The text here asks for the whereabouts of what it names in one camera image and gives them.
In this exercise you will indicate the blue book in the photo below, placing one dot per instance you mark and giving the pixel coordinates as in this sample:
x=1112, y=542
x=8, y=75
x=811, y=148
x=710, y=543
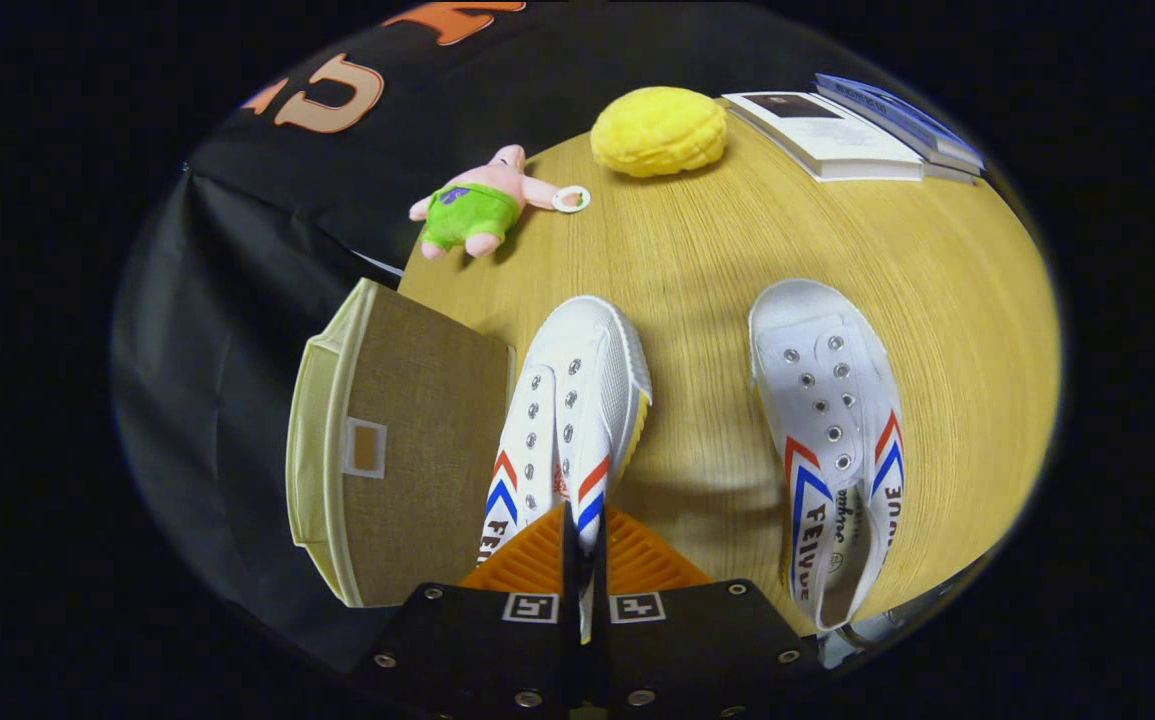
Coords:
x=897, y=110

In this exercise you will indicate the yellow bread plush toy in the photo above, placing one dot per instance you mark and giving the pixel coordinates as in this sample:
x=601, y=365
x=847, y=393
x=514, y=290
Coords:
x=657, y=130

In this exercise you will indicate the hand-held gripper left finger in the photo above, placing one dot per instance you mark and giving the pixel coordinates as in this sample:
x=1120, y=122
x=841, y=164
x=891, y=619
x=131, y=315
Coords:
x=570, y=620

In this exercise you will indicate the white striped canvas shoe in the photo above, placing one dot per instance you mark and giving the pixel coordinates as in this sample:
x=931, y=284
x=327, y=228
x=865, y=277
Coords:
x=817, y=340
x=587, y=380

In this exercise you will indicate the pink starfish plush toy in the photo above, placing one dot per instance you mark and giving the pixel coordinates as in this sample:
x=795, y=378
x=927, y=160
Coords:
x=472, y=210

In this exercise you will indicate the brown fabric storage box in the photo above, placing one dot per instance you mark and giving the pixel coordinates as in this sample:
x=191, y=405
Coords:
x=417, y=450

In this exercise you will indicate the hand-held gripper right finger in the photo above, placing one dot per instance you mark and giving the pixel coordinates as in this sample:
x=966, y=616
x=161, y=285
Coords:
x=600, y=620

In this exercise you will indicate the white book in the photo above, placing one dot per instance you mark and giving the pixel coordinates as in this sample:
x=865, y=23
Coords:
x=827, y=135

